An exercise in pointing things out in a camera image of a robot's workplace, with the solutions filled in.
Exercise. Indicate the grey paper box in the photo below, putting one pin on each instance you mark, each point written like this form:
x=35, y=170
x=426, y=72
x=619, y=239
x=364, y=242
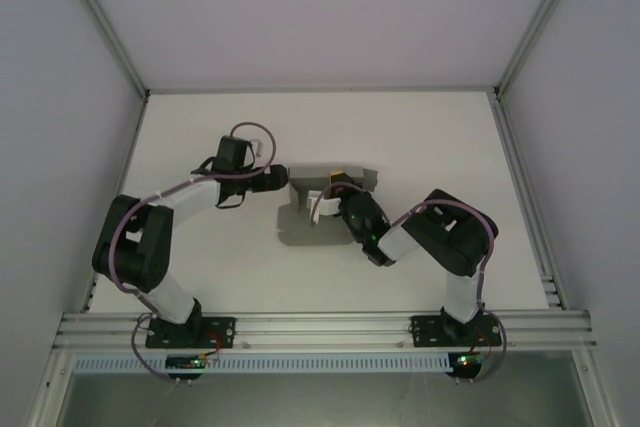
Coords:
x=310, y=229

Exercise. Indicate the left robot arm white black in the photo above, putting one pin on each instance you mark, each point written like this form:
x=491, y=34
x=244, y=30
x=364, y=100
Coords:
x=165, y=292

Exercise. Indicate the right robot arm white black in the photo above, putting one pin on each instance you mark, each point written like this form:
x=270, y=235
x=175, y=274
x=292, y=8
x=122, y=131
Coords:
x=462, y=292

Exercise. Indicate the right circuit board green light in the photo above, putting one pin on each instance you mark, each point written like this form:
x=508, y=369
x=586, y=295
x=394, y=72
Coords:
x=465, y=362

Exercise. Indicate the circuit board green light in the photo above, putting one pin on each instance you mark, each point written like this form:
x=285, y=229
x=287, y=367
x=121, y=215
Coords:
x=465, y=362
x=187, y=363

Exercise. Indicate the left circuit board green light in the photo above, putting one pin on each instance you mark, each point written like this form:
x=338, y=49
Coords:
x=187, y=363

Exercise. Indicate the left aluminium side rail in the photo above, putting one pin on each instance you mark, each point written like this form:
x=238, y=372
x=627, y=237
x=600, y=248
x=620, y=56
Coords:
x=131, y=147

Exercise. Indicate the aluminium side rail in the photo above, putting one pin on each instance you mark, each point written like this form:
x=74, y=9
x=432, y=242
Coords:
x=525, y=197
x=131, y=147

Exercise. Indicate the aluminium cross rail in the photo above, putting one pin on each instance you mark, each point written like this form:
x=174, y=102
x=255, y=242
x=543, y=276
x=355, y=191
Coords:
x=320, y=329

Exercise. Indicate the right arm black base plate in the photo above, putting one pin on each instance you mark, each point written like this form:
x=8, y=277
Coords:
x=425, y=329

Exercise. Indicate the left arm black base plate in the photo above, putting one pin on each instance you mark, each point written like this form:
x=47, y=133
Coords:
x=222, y=329

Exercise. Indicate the right aluminium side rail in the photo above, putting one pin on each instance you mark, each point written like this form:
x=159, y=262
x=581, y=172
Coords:
x=525, y=197

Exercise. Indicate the left aluminium corner post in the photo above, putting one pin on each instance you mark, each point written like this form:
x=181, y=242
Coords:
x=102, y=22

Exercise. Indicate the aluminium corner post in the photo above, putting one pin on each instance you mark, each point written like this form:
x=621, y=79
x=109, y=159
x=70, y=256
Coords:
x=537, y=22
x=102, y=22

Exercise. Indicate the right aluminium corner post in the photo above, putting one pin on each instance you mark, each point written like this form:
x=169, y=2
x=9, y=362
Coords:
x=537, y=22

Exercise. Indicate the right aluminium frame leg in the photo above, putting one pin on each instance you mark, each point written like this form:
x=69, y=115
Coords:
x=597, y=392

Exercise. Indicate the aluminium frame leg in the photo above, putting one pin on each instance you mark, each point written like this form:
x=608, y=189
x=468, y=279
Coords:
x=47, y=392
x=597, y=392

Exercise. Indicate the left aluminium frame leg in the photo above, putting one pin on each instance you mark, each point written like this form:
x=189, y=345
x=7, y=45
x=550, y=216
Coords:
x=47, y=392

